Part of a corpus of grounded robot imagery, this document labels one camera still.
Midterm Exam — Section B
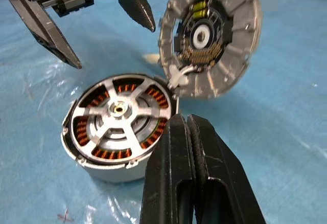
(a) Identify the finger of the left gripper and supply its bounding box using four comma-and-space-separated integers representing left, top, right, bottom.
1, 0, 83, 70
108, 0, 157, 33

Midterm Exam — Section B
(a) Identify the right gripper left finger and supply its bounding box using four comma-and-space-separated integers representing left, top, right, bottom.
139, 113, 199, 224

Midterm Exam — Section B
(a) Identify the motor base with copper windings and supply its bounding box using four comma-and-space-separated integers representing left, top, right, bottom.
60, 73, 179, 183

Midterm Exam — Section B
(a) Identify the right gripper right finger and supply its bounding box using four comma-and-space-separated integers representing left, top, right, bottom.
187, 114, 267, 224

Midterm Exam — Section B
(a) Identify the blue plastic table sheet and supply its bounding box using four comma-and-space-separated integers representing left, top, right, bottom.
0, 0, 327, 224

